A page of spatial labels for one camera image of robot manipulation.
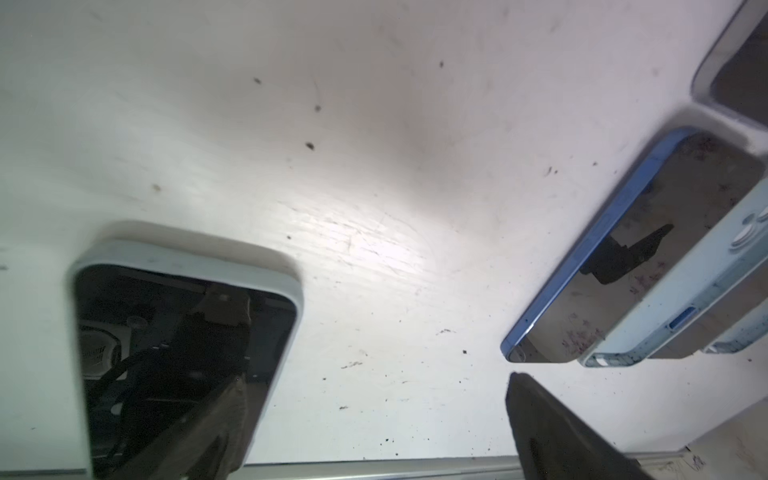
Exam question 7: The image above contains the black phone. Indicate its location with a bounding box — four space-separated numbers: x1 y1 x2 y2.
691 1 767 131
69 239 304 479

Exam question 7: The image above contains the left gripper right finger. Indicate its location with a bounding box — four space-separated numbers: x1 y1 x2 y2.
505 373 649 480

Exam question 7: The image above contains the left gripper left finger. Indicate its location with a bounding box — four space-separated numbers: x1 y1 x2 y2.
108 376 247 479

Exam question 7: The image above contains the light blue phone case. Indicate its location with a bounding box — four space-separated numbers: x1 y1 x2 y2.
579 179 767 368

